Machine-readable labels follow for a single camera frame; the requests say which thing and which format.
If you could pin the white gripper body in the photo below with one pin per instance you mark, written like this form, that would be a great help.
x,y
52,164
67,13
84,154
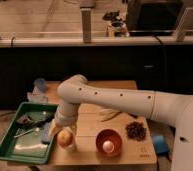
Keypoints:
x,y
60,121

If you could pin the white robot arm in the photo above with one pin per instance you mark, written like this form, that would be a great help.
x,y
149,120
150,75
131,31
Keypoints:
x,y
172,109

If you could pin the white paper cup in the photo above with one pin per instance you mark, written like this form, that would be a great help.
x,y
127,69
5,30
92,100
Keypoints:
x,y
72,147

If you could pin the blue plastic cup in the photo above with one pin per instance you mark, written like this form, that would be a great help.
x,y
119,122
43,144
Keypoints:
x,y
40,83

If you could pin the blue sponge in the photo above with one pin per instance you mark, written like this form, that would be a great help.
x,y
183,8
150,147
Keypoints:
x,y
45,137

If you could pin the white plastic spoon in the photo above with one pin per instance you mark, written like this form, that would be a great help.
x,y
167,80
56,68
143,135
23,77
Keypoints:
x,y
27,132

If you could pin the green plastic tray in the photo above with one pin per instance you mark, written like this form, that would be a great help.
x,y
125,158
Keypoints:
x,y
22,141

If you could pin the orange bowl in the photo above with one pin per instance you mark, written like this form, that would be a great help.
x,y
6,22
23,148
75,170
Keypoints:
x,y
109,135

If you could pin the white egg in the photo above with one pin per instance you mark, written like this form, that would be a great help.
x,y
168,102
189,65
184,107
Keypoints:
x,y
108,146

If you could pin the dark grape bunch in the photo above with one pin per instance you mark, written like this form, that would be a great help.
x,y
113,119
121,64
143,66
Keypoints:
x,y
135,130

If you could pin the cluttered small box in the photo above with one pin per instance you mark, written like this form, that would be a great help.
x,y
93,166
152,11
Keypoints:
x,y
117,29

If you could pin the blue object on floor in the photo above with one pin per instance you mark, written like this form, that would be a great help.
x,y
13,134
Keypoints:
x,y
160,144

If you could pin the dark monitor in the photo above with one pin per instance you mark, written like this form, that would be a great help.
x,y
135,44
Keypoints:
x,y
152,15

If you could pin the black handled knife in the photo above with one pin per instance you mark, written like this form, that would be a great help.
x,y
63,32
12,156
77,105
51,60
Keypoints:
x,y
26,121

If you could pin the grey metal post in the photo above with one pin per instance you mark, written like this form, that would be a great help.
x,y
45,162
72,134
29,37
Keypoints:
x,y
86,24

